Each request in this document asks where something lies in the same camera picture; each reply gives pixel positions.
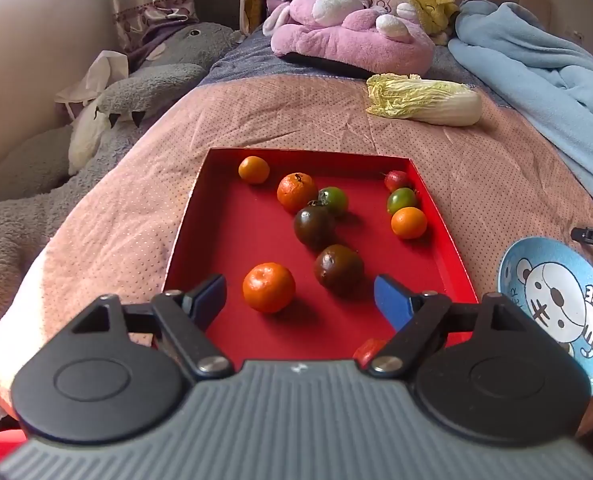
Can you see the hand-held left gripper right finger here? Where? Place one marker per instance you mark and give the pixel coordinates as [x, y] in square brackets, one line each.
[391, 300]

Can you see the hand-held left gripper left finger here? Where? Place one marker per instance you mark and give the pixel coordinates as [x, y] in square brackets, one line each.
[211, 295]

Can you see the small red apple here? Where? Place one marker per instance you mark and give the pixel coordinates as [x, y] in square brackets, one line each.
[367, 351]
[396, 179]

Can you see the large tangerine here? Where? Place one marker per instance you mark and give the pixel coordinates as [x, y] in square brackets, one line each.
[269, 287]

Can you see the dark brown tomato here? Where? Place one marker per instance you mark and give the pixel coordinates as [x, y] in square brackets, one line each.
[339, 269]
[315, 227]

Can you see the blue bear print bowl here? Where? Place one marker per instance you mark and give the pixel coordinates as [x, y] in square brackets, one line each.
[551, 300]

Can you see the red cardboard box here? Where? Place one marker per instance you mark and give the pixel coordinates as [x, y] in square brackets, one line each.
[256, 230]

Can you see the round smooth orange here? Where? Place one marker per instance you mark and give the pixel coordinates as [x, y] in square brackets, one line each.
[409, 222]

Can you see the green tomato with stem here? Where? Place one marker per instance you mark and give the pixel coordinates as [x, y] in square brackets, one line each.
[335, 201]

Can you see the small smooth orange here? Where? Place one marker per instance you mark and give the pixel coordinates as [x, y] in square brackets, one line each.
[254, 169]

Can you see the tangerine with dark stem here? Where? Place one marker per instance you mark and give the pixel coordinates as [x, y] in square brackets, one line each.
[296, 192]

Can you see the light blue blanket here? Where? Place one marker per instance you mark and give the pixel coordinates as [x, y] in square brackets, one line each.
[526, 60]

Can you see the pink dotted quilt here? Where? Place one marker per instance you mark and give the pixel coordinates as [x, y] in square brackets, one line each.
[276, 115]

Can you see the napa cabbage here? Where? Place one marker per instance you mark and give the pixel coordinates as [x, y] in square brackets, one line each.
[441, 107]

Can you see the grey plush toy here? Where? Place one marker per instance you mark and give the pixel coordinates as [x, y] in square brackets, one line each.
[141, 85]

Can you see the grey bed sheet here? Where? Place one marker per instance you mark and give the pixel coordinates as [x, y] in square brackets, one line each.
[246, 60]

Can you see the white cloth bag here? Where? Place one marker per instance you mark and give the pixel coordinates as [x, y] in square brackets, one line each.
[101, 72]

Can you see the pink rabbit plush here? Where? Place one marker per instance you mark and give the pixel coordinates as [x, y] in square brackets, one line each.
[336, 40]

